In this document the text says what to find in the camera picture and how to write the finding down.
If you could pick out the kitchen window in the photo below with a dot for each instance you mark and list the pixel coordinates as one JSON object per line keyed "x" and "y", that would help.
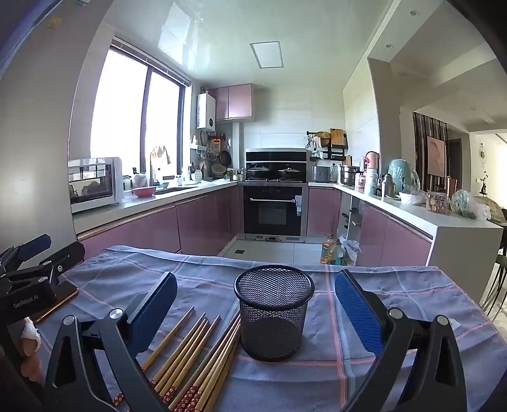
{"x": 119, "y": 111}

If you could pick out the wall clock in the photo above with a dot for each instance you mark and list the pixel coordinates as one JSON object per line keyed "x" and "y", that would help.
{"x": 481, "y": 152}

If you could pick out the single red-patterned chopstick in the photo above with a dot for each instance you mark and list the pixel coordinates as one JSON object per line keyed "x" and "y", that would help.
{"x": 55, "y": 308}

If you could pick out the blue plaid tablecloth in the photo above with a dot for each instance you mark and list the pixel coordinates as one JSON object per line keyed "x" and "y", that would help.
{"x": 416, "y": 301}

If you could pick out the stainless steel pot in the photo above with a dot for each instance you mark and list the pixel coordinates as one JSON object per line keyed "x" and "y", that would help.
{"x": 349, "y": 176}

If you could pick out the pink wall cabinet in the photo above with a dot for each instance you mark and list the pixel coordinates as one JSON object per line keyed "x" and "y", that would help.
{"x": 237, "y": 103}

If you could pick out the clear food container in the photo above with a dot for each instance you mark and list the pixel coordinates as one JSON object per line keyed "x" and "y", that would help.
{"x": 437, "y": 203}

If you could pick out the white gas water heater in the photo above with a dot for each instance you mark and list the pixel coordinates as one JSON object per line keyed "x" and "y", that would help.
{"x": 206, "y": 113}

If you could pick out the bundle of wooden chopsticks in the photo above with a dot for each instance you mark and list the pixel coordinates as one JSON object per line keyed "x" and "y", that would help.
{"x": 178, "y": 356}

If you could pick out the silver countertop appliance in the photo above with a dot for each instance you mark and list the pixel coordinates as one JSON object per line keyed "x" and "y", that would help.
{"x": 321, "y": 174}

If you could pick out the pink base cabinets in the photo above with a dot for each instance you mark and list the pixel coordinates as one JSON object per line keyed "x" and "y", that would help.
{"x": 198, "y": 222}

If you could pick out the framed wall painting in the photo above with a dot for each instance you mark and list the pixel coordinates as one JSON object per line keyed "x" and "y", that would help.
{"x": 436, "y": 156}

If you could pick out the mint green appliance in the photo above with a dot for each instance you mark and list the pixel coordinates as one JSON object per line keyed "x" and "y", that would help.
{"x": 400, "y": 174}

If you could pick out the black mesh utensil holder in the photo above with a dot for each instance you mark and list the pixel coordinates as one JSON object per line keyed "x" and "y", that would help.
{"x": 273, "y": 328}

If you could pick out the person's left hand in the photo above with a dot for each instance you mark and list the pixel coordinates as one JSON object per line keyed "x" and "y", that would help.
{"x": 31, "y": 348}

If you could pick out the black wok with lid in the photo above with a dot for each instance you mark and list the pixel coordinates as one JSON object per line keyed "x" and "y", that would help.
{"x": 258, "y": 171}
{"x": 289, "y": 172}

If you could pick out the white plastic bag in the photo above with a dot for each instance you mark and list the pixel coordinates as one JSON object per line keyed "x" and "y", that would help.
{"x": 351, "y": 249}

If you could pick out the pink bowl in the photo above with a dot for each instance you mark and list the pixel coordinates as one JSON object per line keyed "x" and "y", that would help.
{"x": 143, "y": 192}

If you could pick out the black hanging frying pan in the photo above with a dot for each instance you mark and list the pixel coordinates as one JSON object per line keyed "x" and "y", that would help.
{"x": 225, "y": 157}

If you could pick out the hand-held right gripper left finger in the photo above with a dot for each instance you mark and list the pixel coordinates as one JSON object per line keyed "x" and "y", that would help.
{"x": 158, "y": 301}

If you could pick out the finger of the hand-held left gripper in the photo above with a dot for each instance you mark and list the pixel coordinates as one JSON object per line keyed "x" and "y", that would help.
{"x": 35, "y": 243}
{"x": 67, "y": 255}

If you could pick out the yellow cooking oil bottle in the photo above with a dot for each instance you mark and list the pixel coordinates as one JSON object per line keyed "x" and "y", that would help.
{"x": 326, "y": 251}

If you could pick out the steel thermos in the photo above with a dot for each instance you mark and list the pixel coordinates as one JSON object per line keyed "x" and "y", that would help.
{"x": 388, "y": 186}

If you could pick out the black integrated stove with oven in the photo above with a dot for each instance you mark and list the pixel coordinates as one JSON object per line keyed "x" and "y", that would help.
{"x": 273, "y": 210}

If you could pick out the white microwave oven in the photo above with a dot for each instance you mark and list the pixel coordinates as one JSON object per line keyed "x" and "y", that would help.
{"x": 95, "y": 184}

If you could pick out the wooden cutting board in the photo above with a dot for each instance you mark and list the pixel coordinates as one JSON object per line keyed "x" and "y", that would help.
{"x": 338, "y": 138}

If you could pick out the chrome sink faucet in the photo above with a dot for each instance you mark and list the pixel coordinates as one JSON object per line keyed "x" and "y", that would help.
{"x": 152, "y": 170}

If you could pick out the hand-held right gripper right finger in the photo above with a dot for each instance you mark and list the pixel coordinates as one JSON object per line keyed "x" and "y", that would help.
{"x": 356, "y": 309}

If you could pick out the black wall rack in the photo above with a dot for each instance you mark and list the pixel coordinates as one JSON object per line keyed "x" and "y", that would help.
{"x": 336, "y": 153}

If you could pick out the pink kettle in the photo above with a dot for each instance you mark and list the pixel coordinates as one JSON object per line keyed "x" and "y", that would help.
{"x": 371, "y": 160}

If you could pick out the black chair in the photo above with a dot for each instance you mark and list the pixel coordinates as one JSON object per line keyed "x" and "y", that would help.
{"x": 500, "y": 277}

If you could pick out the plastic bag with green contents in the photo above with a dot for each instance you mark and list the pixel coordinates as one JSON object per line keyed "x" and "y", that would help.
{"x": 467, "y": 206}

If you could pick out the ceiling light panel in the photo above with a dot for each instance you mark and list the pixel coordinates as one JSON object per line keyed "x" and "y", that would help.
{"x": 267, "y": 54}

